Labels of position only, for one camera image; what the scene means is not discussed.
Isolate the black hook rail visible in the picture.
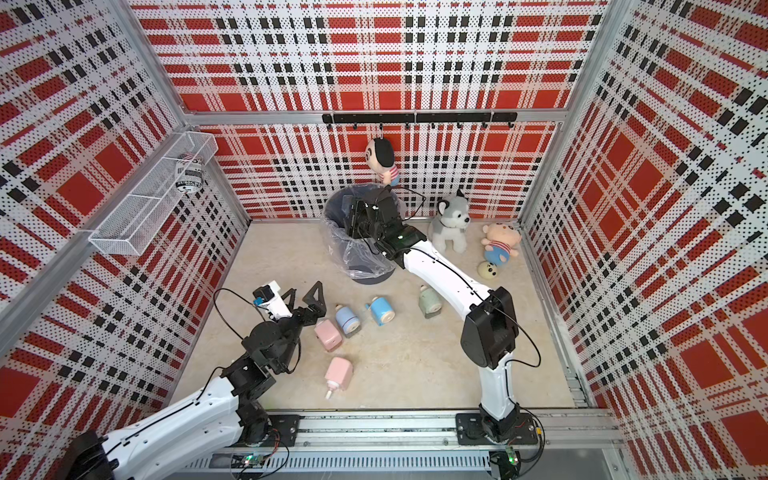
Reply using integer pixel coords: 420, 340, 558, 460
321, 111, 519, 128

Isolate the green pencil sharpener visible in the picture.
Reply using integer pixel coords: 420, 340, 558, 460
418, 285, 443, 319

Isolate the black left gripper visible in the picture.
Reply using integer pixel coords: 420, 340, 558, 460
275, 281, 327, 370

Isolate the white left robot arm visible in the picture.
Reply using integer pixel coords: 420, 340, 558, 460
55, 282, 327, 479

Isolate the clear plastic bin liner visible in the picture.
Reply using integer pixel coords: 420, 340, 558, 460
323, 184, 401, 285

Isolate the white wire mesh shelf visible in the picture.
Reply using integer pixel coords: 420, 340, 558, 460
89, 131, 218, 256

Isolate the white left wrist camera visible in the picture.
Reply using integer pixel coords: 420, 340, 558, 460
253, 281, 292, 321

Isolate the light blue pencil sharpener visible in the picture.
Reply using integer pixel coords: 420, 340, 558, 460
335, 304, 361, 338

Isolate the small striped can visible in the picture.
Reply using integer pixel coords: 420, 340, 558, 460
175, 152, 204, 194

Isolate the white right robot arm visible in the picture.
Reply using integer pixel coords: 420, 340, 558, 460
344, 187, 521, 443

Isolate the pink pencil sharpener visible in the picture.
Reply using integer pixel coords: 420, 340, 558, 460
314, 319, 343, 352
325, 357, 354, 399

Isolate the cream round face ball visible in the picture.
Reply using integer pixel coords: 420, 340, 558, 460
477, 261, 498, 280

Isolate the hanging boy doll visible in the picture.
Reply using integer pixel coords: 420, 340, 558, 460
365, 138, 399, 187

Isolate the pink pig plush blue shirt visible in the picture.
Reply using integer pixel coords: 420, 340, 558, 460
481, 223, 522, 266

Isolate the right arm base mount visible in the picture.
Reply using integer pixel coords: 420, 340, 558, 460
455, 411, 542, 446

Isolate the aluminium front rail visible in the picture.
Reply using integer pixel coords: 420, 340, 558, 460
119, 409, 625, 480

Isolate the dark grey trash bin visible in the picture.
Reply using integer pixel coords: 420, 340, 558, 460
322, 183, 395, 285

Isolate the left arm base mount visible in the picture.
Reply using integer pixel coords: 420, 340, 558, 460
231, 414, 301, 447

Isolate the grey white husky plush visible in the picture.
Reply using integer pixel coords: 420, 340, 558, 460
428, 189, 471, 254

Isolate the bright blue pencil sharpener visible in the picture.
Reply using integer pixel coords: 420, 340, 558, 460
365, 296, 396, 326

